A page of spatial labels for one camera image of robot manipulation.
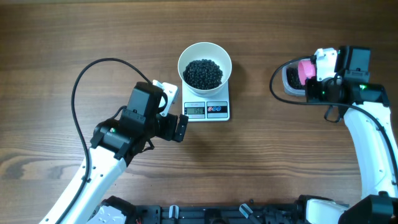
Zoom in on right black cable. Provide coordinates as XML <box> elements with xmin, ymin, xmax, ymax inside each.
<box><xmin>269</xmin><ymin>55</ymin><xmax>398</xmax><ymax>181</ymax></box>

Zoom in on black cable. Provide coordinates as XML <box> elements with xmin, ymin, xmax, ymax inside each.
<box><xmin>54</xmin><ymin>57</ymin><xmax>153</xmax><ymax>224</ymax></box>
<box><xmin>269</xmin><ymin>55</ymin><xmax>398</xmax><ymax>181</ymax></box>

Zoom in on white digital kitchen scale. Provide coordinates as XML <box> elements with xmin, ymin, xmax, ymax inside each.
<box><xmin>182</xmin><ymin>82</ymin><xmax>230</xmax><ymax>122</ymax></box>

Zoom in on pink scoop blue handle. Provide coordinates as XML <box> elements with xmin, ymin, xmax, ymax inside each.
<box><xmin>297</xmin><ymin>60</ymin><xmax>316</xmax><ymax>85</ymax></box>

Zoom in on left black cable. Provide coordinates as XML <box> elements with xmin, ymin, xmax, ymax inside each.
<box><xmin>54</xmin><ymin>57</ymin><xmax>153</xmax><ymax>224</ymax></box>

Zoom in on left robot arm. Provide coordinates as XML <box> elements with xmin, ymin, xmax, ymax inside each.
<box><xmin>42</xmin><ymin>80</ymin><xmax>188</xmax><ymax>223</ymax></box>

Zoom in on clear plastic container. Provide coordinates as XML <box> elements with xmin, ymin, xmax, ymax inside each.
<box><xmin>282</xmin><ymin>62</ymin><xmax>305</xmax><ymax>97</ymax></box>

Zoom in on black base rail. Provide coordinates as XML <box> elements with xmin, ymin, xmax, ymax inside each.
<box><xmin>127</xmin><ymin>204</ymin><xmax>303</xmax><ymax>224</ymax></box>

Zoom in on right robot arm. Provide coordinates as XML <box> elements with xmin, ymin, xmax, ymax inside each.
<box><xmin>294</xmin><ymin>46</ymin><xmax>397</xmax><ymax>223</ymax></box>

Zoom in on white bowl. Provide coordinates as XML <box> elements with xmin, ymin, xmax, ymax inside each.
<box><xmin>177</xmin><ymin>42</ymin><xmax>233</xmax><ymax>97</ymax></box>

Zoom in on black beans in bowl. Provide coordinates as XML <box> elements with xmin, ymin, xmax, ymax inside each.
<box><xmin>183</xmin><ymin>59</ymin><xmax>223</xmax><ymax>90</ymax></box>

